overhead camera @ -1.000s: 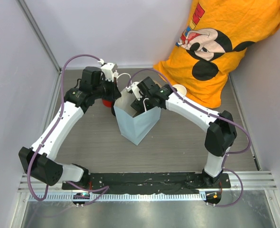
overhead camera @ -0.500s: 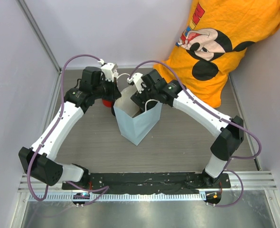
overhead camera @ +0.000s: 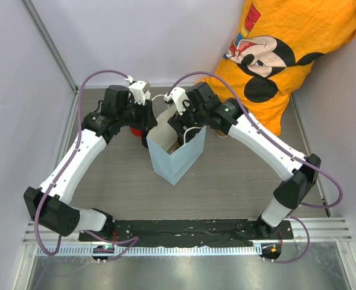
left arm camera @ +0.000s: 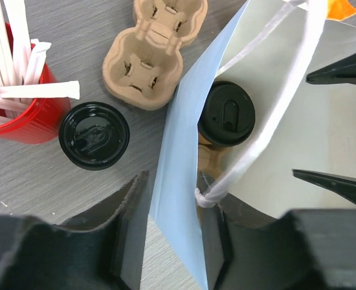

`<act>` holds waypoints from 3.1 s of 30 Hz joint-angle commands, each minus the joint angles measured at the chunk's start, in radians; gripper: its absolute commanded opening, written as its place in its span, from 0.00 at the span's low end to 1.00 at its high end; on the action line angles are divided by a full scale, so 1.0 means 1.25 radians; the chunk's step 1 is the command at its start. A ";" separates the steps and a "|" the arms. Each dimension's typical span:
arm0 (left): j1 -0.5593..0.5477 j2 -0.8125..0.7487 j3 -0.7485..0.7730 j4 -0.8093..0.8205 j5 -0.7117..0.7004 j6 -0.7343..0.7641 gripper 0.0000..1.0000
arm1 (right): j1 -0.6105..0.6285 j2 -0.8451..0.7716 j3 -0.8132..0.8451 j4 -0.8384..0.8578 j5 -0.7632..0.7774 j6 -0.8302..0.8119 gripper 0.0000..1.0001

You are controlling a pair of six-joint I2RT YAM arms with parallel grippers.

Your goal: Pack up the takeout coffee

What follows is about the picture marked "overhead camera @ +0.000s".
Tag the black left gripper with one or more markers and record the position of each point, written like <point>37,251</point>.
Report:
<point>148,121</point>

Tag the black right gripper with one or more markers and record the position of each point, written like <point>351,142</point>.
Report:
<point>177,122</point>

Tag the cardboard cup carrier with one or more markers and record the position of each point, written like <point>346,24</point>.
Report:
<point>173,148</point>

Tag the light blue paper bag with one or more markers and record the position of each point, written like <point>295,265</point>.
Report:
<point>160,138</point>

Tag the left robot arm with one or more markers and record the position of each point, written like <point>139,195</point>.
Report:
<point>49,204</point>

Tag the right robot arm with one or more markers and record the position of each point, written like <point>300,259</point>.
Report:
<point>199,106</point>

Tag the stack of black lids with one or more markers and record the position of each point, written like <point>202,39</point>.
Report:
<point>144,141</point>

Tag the red straw holder cup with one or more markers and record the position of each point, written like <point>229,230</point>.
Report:
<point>137,132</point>

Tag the stack of paper cups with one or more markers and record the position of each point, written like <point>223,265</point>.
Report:
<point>221,134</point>

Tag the orange Mickey Mouse cloth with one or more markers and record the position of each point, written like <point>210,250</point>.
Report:
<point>274,50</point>

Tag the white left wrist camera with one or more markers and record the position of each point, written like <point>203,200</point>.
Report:
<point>140,90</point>

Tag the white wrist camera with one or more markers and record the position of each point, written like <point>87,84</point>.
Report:
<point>179,98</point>
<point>140,90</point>

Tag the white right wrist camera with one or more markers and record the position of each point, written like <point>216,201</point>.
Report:
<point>179,98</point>

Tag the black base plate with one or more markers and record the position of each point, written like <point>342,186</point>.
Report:
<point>195,234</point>

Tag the aluminium frame rail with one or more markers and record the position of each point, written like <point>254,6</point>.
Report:
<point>48,41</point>

